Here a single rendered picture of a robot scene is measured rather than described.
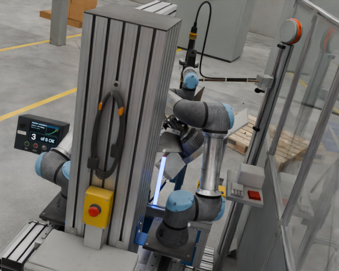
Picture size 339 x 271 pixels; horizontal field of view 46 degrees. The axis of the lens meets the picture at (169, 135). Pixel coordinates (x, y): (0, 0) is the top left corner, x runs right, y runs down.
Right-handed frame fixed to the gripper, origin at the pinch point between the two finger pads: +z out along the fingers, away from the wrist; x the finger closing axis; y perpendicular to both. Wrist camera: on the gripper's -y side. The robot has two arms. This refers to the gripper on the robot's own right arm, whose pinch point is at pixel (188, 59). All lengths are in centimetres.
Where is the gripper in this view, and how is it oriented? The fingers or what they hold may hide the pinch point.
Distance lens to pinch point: 239.5
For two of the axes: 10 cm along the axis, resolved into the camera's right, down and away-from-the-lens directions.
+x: 9.8, 1.5, 1.0
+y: -1.8, 8.9, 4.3
